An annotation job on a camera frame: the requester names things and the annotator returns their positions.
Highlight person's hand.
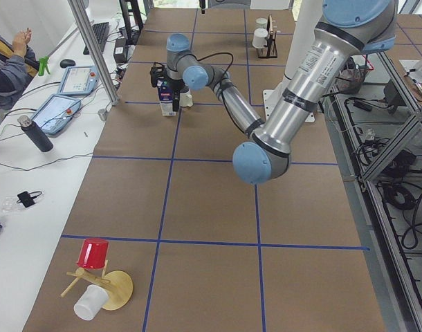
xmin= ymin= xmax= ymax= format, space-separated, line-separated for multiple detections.
xmin=12 ymin=28 xmax=32 ymax=57

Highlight wooden stand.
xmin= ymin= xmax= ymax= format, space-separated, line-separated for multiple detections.
xmin=60 ymin=260 xmax=134 ymax=311

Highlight person's grey sleeved forearm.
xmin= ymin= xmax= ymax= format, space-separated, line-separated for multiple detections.
xmin=0 ymin=46 xmax=36 ymax=111

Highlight aluminium frame post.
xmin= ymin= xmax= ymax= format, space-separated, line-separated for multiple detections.
xmin=68 ymin=0 xmax=119 ymax=106

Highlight black computer mouse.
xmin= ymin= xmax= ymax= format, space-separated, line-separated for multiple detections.
xmin=59 ymin=59 xmax=76 ymax=68

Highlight black keyboard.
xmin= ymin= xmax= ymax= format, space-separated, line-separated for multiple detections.
xmin=91 ymin=22 xmax=109 ymax=53

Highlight black water bottle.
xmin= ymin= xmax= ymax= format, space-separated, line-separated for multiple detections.
xmin=17 ymin=115 xmax=53 ymax=152

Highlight blue white milk carton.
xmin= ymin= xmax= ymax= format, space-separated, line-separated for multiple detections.
xmin=157 ymin=80 xmax=176 ymax=116

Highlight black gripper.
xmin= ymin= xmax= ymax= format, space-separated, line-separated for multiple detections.
xmin=149 ymin=62 xmax=183 ymax=111

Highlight red plastic cup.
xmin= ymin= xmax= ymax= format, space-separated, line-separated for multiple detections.
xmin=77 ymin=237 xmax=109 ymax=269

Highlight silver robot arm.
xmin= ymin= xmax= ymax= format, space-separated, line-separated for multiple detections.
xmin=150 ymin=1 xmax=398 ymax=185

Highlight white HOME mug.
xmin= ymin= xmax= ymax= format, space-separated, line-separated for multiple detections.
xmin=179 ymin=85 xmax=193 ymax=108

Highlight white mug on rack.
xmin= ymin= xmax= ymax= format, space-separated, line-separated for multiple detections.
xmin=252 ymin=28 xmax=268 ymax=49
xmin=255 ymin=17 xmax=268 ymax=30

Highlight green clamp tool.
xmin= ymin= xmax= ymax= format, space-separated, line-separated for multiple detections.
xmin=37 ymin=56 xmax=51 ymax=76

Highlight small black device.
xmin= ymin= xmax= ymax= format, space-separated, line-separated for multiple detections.
xmin=17 ymin=191 xmax=35 ymax=208

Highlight blue teach pendant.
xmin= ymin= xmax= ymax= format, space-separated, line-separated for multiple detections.
xmin=57 ymin=66 xmax=98 ymax=96
xmin=32 ymin=94 xmax=81 ymax=136

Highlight black wire mug rack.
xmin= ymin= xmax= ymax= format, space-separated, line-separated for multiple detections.
xmin=256 ymin=15 xmax=278 ymax=59

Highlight white plastic cup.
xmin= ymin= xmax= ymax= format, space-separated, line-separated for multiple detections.
xmin=73 ymin=284 xmax=109 ymax=321

